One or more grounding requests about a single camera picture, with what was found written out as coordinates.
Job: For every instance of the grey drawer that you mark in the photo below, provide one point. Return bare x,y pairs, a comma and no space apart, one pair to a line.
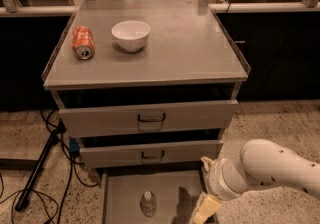
130,155
176,194
121,120

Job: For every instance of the white ceramic bowl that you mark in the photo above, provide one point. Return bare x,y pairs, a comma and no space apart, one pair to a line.
131,35

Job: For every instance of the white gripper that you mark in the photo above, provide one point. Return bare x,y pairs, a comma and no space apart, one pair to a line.
214,178

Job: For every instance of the grey bottom drawer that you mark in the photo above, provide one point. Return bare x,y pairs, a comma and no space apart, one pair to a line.
176,194

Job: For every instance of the grey middle drawer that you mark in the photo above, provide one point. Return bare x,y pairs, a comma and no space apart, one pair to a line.
130,155

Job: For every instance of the orange soda can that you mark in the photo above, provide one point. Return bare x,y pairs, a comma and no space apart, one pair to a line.
82,43

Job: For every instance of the grey top drawer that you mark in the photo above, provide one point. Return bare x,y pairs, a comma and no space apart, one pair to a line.
121,120

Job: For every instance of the black middle drawer handle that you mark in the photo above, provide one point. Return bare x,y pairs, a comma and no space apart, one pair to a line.
145,156

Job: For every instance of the clear plastic water bottle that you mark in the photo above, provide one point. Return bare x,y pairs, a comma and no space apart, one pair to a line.
148,204

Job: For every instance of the grey drawer cabinet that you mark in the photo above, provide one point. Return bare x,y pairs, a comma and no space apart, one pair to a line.
188,57

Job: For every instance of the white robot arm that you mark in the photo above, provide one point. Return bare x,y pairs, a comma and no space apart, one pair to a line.
259,165

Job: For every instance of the black tripod leg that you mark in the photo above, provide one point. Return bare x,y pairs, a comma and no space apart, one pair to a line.
51,141

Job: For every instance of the black top drawer handle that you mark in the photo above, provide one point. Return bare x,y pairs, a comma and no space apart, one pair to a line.
151,119

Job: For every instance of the black drawer handle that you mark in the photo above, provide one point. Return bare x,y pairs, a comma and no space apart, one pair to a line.
145,156
151,119

